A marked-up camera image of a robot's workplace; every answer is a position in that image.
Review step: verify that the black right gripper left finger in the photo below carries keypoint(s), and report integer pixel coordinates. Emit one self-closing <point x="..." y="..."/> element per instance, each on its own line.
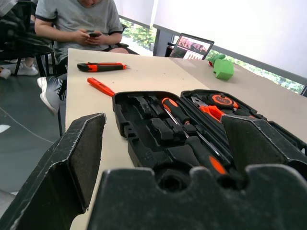
<point x="57" y="167"/>

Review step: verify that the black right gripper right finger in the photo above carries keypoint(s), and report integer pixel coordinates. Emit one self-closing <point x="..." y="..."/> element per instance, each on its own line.
<point x="249" y="141"/>

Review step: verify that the black plastic tool case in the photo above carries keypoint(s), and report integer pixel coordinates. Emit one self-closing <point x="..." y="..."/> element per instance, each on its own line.
<point x="144" y="134"/>

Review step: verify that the large orange-black screwdriver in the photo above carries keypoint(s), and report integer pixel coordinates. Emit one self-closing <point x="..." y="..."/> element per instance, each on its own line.
<point x="204" y="155"/>

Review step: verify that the orange-black tape measure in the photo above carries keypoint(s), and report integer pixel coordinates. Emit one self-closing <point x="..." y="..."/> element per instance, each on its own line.
<point x="221" y="100"/>

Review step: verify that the green plastic toy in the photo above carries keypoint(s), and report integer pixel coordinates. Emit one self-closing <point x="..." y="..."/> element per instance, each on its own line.
<point x="223" y="68"/>

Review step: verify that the small orange-black screwdriver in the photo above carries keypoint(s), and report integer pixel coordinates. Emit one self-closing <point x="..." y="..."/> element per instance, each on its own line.
<point x="175" y="109"/>

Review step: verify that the orange voltage tester pen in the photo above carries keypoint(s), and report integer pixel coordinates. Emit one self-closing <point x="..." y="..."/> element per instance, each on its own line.
<point x="99" y="86"/>

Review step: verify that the person with white sneakers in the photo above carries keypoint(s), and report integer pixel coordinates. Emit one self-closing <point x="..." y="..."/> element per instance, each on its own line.
<point x="28" y="68"/>

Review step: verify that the open laptop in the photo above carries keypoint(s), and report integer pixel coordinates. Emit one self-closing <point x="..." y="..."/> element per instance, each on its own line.
<point x="192" y="49"/>

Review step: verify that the orange-black utility knife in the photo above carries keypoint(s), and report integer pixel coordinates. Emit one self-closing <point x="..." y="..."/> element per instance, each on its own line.
<point x="100" y="67"/>

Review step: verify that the wide white roller blind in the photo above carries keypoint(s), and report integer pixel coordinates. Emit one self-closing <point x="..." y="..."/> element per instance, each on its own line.
<point x="239" y="26"/>

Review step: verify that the dark drink bottle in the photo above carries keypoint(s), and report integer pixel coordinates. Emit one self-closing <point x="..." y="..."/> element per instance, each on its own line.
<point x="169" y="49"/>

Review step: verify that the black chair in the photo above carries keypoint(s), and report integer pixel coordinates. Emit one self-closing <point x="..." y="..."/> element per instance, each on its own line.
<point x="21" y="40"/>

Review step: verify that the black smartphone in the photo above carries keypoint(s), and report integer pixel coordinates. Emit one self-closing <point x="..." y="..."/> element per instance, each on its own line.
<point x="94" y="35"/>

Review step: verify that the person in grey t-shirt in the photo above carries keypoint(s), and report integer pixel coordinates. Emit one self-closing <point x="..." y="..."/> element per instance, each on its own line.
<point x="79" y="16"/>

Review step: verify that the narrow white roller blind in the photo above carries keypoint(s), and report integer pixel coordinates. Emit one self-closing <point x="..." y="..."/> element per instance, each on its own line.
<point x="136" y="9"/>

